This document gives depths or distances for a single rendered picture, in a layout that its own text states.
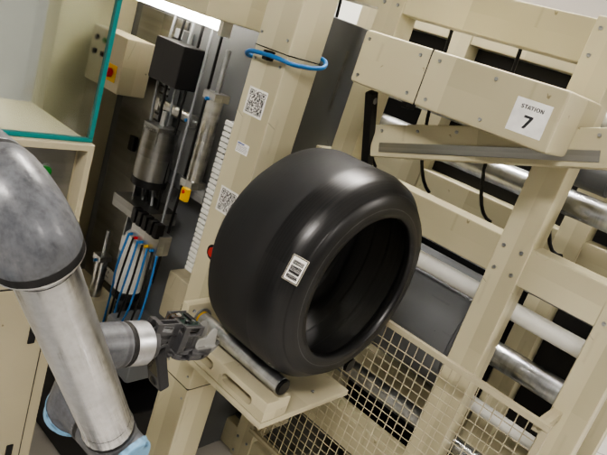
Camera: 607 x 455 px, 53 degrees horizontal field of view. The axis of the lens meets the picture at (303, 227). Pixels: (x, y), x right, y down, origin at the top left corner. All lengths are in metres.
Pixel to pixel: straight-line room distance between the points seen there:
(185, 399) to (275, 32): 1.12
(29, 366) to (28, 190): 1.30
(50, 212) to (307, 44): 1.04
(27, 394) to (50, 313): 1.25
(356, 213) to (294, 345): 0.34
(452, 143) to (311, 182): 0.51
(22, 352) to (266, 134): 0.96
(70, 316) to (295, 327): 0.66
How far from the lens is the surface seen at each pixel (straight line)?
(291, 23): 1.63
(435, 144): 1.77
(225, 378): 1.67
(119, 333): 1.21
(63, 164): 1.79
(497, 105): 1.56
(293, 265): 1.32
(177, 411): 2.01
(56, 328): 0.87
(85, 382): 0.97
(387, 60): 1.74
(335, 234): 1.34
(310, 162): 1.47
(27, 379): 2.05
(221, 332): 1.68
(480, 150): 1.71
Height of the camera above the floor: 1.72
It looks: 17 degrees down
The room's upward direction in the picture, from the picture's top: 19 degrees clockwise
